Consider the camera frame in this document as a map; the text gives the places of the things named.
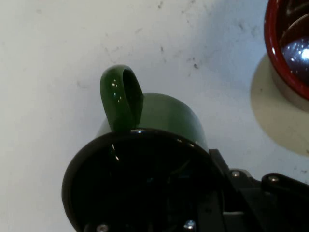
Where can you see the green enamel mug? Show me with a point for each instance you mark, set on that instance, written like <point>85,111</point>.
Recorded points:
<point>164,113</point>

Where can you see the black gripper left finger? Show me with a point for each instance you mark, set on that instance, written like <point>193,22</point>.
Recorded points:
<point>210,212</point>

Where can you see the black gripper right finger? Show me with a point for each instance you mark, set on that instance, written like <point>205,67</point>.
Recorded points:
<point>265,207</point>

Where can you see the red ceramic mug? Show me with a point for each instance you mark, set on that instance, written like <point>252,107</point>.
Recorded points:
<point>271,36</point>

